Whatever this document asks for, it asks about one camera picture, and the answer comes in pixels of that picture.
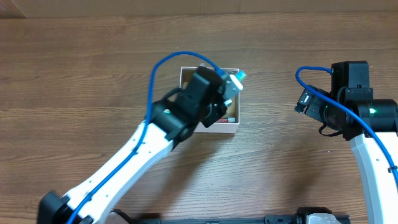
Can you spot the colgate toothpaste tube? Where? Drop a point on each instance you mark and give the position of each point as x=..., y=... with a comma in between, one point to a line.
x=227, y=120

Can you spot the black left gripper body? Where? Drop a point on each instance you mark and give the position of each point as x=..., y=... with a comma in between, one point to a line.
x=211, y=110

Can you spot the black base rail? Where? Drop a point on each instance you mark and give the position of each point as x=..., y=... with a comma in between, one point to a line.
x=303, y=215

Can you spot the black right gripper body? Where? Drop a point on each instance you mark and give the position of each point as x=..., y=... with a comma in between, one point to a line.
x=322, y=109

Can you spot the white cardboard box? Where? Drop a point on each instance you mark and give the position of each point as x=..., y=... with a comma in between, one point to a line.
x=186, y=74

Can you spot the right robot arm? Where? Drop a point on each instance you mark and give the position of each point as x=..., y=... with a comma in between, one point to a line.
x=368, y=124

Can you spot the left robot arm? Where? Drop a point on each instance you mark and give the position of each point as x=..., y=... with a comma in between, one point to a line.
x=171, y=120

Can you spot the green toothbrush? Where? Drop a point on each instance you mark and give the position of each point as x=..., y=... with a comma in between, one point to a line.
x=241, y=75

